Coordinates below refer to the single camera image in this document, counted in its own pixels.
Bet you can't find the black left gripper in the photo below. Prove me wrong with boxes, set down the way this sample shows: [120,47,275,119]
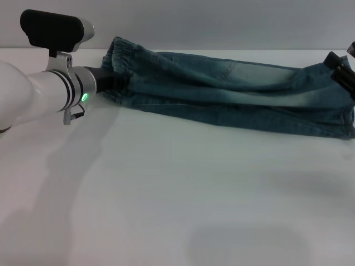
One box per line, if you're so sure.
[87,65,131,93]

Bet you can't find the blue denim shorts with cartoon print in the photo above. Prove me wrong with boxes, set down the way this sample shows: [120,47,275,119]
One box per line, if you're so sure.
[101,36,355,139]

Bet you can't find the thin left wrist cable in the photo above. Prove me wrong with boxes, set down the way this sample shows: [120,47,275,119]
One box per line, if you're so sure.
[68,104,87,119]

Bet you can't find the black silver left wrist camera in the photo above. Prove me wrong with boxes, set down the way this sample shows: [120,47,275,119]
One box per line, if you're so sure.
[19,9,96,54]

